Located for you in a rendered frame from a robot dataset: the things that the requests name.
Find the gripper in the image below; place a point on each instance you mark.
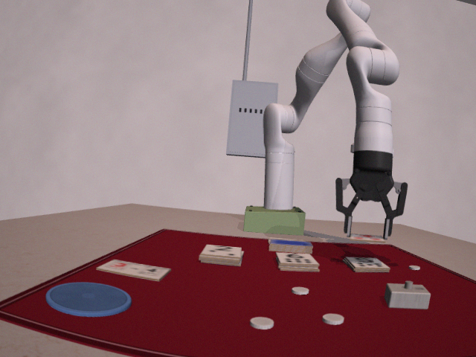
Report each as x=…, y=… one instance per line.
x=372, y=175

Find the blue-backed plywood card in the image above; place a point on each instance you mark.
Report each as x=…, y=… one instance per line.
x=366, y=238

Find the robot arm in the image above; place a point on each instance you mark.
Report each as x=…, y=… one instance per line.
x=334, y=93

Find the white card pile five pips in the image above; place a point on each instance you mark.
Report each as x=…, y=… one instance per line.
x=366, y=263

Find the blue-backed card stock pile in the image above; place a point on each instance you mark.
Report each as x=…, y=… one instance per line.
x=290, y=246

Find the white card pile six pips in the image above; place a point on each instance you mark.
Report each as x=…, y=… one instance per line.
x=297, y=260

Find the white card pile two pips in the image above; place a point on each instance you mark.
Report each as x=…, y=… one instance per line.
x=221, y=254

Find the pale wide rule card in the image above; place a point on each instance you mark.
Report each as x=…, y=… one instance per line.
x=134, y=269

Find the white round chip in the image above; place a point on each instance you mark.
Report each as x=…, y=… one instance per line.
x=300, y=290
x=414, y=267
x=262, y=323
x=333, y=319

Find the grey block with peg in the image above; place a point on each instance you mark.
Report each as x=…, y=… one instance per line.
x=408, y=297

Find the grey thin pole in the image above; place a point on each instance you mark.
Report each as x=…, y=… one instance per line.
x=248, y=37

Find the red felt mat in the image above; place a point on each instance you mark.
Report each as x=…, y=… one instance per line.
x=186, y=297

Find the blue flat disc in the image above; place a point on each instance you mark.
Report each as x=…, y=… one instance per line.
x=89, y=298

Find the pale beige stone table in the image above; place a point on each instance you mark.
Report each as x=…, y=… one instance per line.
x=74, y=230

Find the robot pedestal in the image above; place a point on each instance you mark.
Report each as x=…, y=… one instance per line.
x=273, y=221

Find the grey wall cabinet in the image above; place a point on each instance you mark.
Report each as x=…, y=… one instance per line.
x=245, y=122

